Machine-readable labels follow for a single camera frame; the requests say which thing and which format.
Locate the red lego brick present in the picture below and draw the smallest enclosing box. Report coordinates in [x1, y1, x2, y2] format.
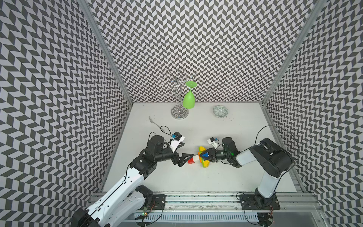
[188, 159, 195, 165]

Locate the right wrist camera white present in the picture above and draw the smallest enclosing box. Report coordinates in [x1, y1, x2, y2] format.
[207, 137, 219, 149]

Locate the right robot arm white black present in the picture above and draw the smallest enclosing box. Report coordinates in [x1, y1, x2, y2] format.
[199, 137, 294, 209]

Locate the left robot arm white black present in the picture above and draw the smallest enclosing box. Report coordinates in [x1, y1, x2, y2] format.
[71, 132, 193, 227]

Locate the patterned ceramic bowl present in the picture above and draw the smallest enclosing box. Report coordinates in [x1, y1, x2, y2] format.
[213, 105, 229, 118]

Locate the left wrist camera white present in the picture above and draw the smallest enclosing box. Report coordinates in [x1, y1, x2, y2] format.
[169, 131, 185, 152]

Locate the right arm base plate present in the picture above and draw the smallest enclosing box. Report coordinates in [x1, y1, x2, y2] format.
[237, 194, 281, 211]

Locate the aluminium front rail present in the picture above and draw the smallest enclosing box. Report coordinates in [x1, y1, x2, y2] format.
[90, 191, 324, 213]

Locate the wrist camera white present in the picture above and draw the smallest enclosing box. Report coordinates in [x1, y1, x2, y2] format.
[169, 131, 185, 152]
[207, 137, 219, 149]

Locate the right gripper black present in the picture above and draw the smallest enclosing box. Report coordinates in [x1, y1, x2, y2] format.
[199, 148, 230, 162]

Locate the green plastic wine glass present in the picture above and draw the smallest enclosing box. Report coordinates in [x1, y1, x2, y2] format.
[183, 81, 198, 109]

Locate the chrome glass holder stand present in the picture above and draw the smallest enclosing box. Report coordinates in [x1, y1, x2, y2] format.
[160, 68, 195, 120]

